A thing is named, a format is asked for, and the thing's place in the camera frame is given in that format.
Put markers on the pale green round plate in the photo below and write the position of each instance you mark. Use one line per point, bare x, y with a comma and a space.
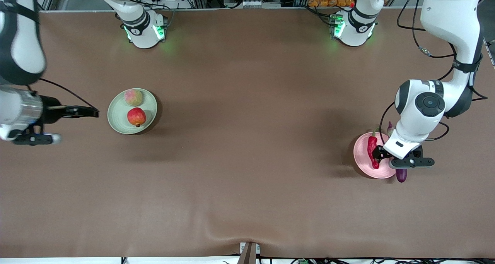
116, 115

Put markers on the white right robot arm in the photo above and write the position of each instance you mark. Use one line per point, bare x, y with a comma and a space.
19, 35

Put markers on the white power strip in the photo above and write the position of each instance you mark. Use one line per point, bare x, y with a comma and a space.
253, 3

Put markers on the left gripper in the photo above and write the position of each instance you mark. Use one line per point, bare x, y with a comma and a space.
378, 153

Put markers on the red chili pepper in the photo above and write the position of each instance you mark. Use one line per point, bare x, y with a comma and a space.
372, 148

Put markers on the pink round plate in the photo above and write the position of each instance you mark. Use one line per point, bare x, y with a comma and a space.
363, 163

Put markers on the red yellow pomegranate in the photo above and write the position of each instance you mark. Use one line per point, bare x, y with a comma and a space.
136, 117

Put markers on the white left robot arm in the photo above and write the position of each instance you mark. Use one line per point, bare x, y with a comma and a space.
448, 20

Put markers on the brown table cloth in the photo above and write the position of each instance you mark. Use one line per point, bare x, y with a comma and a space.
247, 159

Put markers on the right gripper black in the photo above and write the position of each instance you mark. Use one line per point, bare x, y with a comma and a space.
50, 108

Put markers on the metal table edge bracket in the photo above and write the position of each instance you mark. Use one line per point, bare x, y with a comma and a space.
249, 253

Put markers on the purple eggplant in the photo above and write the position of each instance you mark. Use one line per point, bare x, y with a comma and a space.
401, 175

